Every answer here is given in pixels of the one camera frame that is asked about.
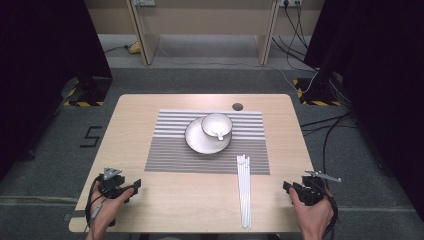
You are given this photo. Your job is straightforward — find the black floor cables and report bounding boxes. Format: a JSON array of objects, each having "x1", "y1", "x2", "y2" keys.
[{"x1": 299, "y1": 111, "x2": 355, "y2": 176}]

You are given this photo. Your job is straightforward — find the white cup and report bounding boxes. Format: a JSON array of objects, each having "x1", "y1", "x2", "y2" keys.
[{"x1": 200, "y1": 112, "x2": 234, "y2": 141}]

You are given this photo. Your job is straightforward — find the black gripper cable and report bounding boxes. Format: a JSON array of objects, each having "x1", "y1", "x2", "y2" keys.
[
  {"x1": 84, "y1": 175, "x2": 116, "y2": 234},
  {"x1": 313, "y1": 181, "x2": 340, "y2": 239}
]

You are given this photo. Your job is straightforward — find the dark curtain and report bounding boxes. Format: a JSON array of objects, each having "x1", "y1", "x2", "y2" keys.
[
  {"x1": 303, "y1": 0, "x2": 424, "y2": 222},
  {"x1": 0, "y1": 0, "x2": 113, "y2": 183}
]

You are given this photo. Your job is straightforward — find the grey cable plug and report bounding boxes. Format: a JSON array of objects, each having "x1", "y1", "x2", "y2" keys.
[{"x1": 91, "y1": 202, "x2": 103, "y2": 220}]

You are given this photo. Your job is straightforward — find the hazard-striped stand base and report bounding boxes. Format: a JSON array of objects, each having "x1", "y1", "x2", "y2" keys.
[
  {"x1": 62, "y1": 76, "x2": 113, "y2": 108},
  {"x1": 292, "y1": 77, "x2": 344, "y2": 107}
]

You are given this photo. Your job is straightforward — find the white pen middle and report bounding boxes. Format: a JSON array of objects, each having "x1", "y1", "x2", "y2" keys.
[{"x1": 242, "y1": 153, "x2": 249, "y2": 230}]

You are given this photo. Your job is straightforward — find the white chopstick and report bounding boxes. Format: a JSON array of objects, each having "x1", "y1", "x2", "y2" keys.
[{"x1": 236, "y1": 155, "x2": 246, "y2": 228}]

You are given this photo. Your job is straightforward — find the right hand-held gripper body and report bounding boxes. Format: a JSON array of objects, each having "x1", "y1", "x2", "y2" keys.
[{"x1": 298, "y1": 169, "x2": 342, "y2": 206}]

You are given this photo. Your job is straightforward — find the person's left hand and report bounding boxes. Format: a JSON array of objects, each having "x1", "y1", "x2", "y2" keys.
[{"x1": 89, "y1": 181, "x2": 135, "y2": 231}]

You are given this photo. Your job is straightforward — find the white ceramic spoon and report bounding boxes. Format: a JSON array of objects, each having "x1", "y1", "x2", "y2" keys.
[{"x1": 211, "y1": 123, "x2": 225, "y2": 142}]

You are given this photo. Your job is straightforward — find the person's right hand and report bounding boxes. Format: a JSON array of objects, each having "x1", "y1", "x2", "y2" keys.
[{"x1": 288, "y1": 186, "x2": 335, "y2": 234}]

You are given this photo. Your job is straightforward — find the grey striped woven placemat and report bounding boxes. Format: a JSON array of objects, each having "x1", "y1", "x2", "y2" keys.
[{"x1": 144, "y1": 109, "x2": 271, "y2": 176}]

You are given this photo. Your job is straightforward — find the thin white floor cable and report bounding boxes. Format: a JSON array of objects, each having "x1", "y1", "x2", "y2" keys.
[{"x1": 159, "y1": 46, "x2": 319, "y2": 95}]

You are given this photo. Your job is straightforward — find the white plate with dark rim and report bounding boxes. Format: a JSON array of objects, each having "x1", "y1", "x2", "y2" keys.
[{"x1": 184, "y1": 116, "x2": 233, "y2": 155}]

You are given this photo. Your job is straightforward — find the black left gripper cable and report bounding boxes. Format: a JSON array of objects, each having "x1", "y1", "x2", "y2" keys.
[{"x1": 84, "y1": 175, "x2": 116, "y2": 234}]

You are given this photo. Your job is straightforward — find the wooden desk leg panel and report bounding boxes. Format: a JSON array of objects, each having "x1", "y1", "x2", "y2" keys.
[
  {"x1": 254, "y1": 0, "x2": 280, "y2": 66},
  {"x1": 125, "y1": 0, "x2": 161, "y2": 66}
]

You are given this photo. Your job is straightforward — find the yellow plug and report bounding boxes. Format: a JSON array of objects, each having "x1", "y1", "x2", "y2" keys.
[{"x1": 127, "y1": 40, "x2": 142, "y2": 55}]

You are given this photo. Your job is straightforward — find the white pen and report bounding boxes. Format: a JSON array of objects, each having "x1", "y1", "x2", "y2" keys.
[
  {"x1": 242, "y1": 153, "x2": 249, "y2": 230},
  {"x1": 244, "y1": 155, "x2": 251, "y2": 231},
  {"x1": 239, "y1": 154, "x2": 248, "y2": 229}
]

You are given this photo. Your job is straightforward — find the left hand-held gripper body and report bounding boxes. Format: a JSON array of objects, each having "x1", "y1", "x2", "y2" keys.
[{"x1": 97, "y1": 167, "x2": 134, "y2": 200}]

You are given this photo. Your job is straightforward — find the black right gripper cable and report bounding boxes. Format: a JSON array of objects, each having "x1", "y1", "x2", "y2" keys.
[{"x1": 313, "y1": 181, "x2": 340, "y2": 239}]

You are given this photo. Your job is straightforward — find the black hanging cables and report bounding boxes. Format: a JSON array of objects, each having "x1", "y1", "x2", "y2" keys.
[{"x1": 271, "y1": 2, "x2": 319, "y2": 73}]

